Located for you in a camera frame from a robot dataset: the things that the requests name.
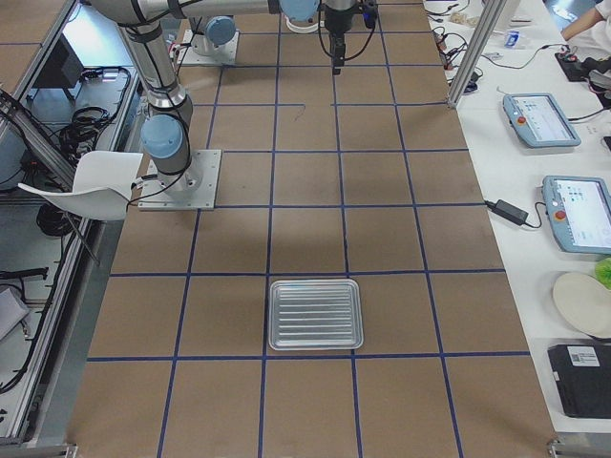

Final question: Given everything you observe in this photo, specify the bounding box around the upper teach pendant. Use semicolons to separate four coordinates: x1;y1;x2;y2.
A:
502;93;581;148

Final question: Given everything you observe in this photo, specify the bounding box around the black box with label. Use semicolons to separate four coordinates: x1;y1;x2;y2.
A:
547;344;610;419

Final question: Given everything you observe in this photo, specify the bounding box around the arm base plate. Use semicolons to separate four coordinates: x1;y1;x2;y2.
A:
177;30;240;67
137;150;222;211

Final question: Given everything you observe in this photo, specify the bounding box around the beige plate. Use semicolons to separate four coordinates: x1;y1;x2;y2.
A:
552;272;610;340

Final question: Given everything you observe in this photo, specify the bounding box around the ribbed metal tray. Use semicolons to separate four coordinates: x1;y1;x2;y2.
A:
268;279;364;351

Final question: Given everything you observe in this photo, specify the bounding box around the aluminium frame post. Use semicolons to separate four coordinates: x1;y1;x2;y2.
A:
447;0;506;108

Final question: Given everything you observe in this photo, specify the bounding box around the black power adapter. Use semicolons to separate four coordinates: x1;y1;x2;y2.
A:
485;199;529;226

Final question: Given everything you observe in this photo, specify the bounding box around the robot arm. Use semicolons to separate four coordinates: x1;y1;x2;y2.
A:
189;15;237;55
92;1;378;115

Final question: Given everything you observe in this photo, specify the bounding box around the white plastic chair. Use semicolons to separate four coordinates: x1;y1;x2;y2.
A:
18;151;143;221

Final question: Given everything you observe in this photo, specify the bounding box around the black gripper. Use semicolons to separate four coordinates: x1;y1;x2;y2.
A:
324;0;377;75

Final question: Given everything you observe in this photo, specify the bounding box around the white curved plastic part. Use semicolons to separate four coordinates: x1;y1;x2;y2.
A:
284;16;319;34

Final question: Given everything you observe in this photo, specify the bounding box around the teach pendant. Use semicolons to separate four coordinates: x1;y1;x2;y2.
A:
541;176;610;255
502;93;581;148

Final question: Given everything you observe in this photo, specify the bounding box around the lower teach pendant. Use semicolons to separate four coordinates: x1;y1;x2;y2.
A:
541;176;610;255

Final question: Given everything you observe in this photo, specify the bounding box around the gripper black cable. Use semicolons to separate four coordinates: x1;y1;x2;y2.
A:
318;26;378;63

